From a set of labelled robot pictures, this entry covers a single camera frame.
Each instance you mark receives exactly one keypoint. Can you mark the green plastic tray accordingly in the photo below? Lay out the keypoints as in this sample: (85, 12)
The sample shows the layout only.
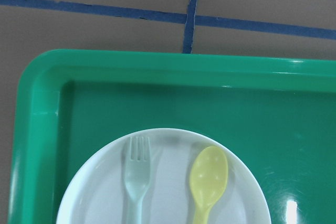
(277, 115)

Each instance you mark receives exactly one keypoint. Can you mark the yellow plastic spoon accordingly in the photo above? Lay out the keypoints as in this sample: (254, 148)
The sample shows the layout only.
(208, 181)

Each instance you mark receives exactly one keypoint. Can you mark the pale green plastic fork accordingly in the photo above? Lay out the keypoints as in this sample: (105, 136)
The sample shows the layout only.
(137, 176)

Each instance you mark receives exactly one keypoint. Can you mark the white round plate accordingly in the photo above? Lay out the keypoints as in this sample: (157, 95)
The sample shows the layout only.
(96, 194)

